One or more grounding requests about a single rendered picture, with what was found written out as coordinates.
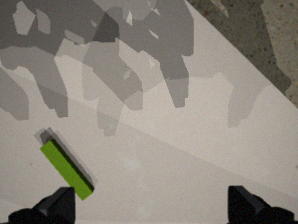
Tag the lime green rod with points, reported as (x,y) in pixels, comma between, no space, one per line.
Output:
(68,170)

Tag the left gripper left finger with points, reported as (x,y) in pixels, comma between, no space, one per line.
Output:
(61,202)

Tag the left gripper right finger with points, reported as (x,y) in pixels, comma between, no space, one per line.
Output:
(252,209)

